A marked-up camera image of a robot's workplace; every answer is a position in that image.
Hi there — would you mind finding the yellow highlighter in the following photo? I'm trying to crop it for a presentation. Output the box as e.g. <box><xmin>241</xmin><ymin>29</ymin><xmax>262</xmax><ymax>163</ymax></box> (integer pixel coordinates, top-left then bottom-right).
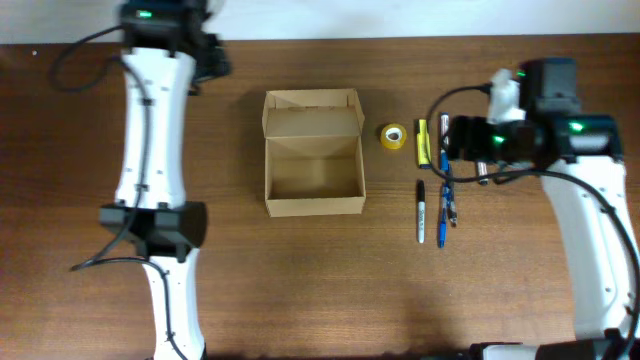
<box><xmin>416</xmin><ymin>119</ymin><xmax>431</xmax><ymax>169</ymax></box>

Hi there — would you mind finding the black sharpie marker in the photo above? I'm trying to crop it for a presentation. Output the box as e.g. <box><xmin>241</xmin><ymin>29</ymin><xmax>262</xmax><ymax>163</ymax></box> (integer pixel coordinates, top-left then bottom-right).
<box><xmin>417</xmin><ymin>180</ymin><xmax>426</xmax><ymax>244</ymax></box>

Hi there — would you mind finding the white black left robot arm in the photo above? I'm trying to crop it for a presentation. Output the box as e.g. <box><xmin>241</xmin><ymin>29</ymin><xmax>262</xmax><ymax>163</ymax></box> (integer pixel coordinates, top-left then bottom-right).
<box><xmin>100</xmin><ymin>1</ymin><xmax>230</xmax><ymax>359</ymax></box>

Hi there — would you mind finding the black whiteboard marker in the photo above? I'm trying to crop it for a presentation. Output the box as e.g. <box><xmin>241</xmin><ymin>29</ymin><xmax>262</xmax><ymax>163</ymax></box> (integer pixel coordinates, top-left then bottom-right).
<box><xmin>476</xmin><ymin>162</ymin><xmax>489</xmax><ymax>186</ymax></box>

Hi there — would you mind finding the dark ballpoint pen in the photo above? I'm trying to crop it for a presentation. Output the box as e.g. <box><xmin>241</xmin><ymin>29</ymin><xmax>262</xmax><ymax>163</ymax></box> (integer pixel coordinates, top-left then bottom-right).
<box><xmin>446</xmin><ymin>181</ymin><xmax>458</xmax><ymax>227</ymax></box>

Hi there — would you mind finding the yellow tape roll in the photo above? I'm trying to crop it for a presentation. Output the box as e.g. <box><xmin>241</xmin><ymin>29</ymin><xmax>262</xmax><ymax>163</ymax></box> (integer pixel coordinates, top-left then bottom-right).
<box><xmin>380</xmin><ymin>123</ymin><xmax>407</xmax><ymax>150</ymax></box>

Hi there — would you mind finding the blue ballpoint pen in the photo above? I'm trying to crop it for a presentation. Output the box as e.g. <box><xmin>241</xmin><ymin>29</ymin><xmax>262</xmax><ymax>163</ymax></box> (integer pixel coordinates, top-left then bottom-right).
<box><xmin>438</xmin><ymin>183</ymin><xmax>449</xmax><ymax>248</ymax></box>

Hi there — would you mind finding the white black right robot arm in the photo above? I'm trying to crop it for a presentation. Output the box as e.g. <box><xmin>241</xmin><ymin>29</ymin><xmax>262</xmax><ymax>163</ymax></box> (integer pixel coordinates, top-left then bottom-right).
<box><xmin>443</xmin><ymin>58</ymin><xmax>639</xmax><ymax>359</ymax></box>

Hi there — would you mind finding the blue whiteboard marker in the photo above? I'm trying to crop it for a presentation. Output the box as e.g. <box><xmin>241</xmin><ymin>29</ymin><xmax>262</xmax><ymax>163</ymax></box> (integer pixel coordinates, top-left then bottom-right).
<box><xmin>439</xmin><ymin>112</ymin><xmax>449</xmax><ymax>173</ymax></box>

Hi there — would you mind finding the brown cardboard box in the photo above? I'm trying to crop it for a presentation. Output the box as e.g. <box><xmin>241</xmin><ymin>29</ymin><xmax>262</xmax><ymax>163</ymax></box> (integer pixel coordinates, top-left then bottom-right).
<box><xmin>262</xmin><ymin>89</ymin><xmax>366</xmax><ymax>218</ymax></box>

